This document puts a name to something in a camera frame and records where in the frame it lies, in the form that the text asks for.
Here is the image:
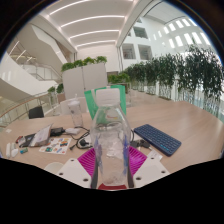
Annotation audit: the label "green tote bag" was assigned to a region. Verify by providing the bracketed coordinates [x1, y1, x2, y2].
[83, 84, 128, 121]

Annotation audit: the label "white power strip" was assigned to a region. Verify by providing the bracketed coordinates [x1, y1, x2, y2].
[4, 142, 12, 158]

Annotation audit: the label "white booklet on brown stand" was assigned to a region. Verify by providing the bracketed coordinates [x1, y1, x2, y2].
[29, 123, 54, 148]

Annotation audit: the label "small potted plants by railing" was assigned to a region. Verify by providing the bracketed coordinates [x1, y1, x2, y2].
[47, 83, 65, 103]

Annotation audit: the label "white cabinet topped with plants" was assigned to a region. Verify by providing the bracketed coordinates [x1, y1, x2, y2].
[60, 55, 109, 101]

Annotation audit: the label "black cable tangle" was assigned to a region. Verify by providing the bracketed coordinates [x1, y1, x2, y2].
[69, 126, 151, 151]

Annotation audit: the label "colourful sticker sheet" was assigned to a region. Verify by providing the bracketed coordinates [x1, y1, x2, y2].
[38, 136, 72, 155]

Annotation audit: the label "black charger block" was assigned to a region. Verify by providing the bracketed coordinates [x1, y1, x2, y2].
[49, 126, 65, 137]

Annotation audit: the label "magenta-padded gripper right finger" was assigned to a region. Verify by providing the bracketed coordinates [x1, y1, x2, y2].
[125, 145, 171, 189]

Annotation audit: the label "dark blue keyboard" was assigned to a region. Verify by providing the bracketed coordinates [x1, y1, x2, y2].
[133, 123, 183, 157]

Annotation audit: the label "clear tumbler with white lid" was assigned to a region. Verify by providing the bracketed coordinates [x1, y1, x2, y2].
[67, 94, 84, 129]

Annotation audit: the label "small white packet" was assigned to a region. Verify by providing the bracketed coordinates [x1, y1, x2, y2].
[146, 150, 164, 162]

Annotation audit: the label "black chair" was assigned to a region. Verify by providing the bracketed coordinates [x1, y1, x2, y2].
[28, 105, 45, 120]

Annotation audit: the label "clear plastic bottle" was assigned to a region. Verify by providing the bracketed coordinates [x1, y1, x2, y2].
[89, 87, 133, 187]

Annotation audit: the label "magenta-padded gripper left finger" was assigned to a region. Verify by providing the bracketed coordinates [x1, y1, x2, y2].
[56, 147, 100, 189]

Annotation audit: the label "row of green potted trees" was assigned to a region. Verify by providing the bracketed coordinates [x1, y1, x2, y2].
[107, 44, 224, 118]

